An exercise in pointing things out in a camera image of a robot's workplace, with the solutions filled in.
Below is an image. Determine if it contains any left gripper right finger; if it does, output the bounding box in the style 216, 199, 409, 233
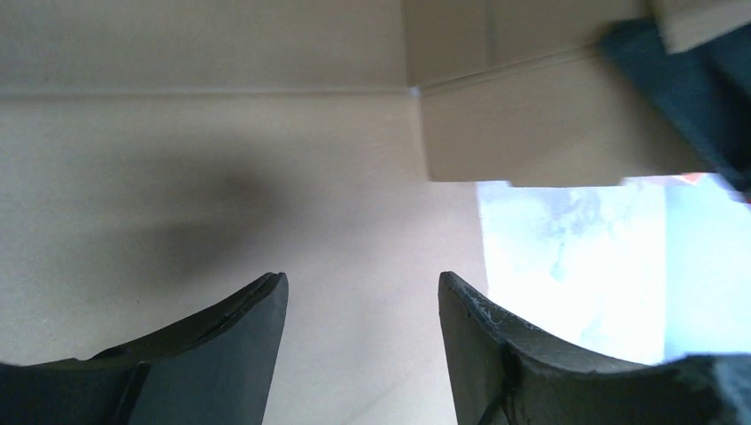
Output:
438, 271, 750, 424

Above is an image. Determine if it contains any brown cardboard box sheet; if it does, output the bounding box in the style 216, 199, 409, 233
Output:
0, 0, 751, 425

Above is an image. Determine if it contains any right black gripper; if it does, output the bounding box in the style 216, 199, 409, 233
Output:
598, 19, 750, 194

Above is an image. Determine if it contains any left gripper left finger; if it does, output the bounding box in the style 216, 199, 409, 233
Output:
1, 273, 289, 424

